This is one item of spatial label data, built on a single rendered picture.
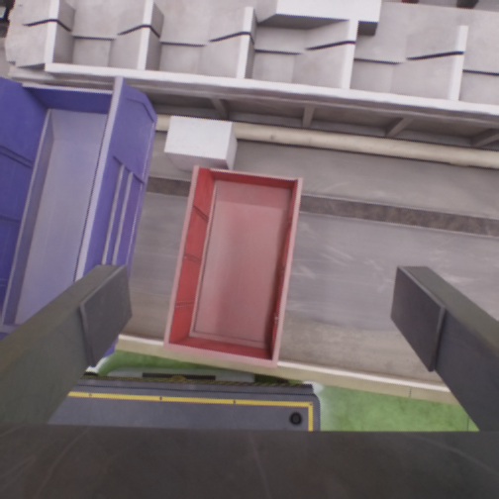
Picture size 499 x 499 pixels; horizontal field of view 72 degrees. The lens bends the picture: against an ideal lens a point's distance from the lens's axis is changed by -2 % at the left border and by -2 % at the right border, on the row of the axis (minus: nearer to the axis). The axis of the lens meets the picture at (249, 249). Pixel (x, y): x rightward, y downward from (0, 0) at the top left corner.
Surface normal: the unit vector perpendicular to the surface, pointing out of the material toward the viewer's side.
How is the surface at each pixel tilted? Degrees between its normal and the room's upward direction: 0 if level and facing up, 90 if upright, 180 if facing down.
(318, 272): 0
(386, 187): 0
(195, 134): 0
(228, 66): 31
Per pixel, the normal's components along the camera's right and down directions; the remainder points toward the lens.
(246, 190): -0.14, 0.36
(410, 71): -0.58, -0.03
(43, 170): 0.99, 0.14
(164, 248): -0.07, -0.12
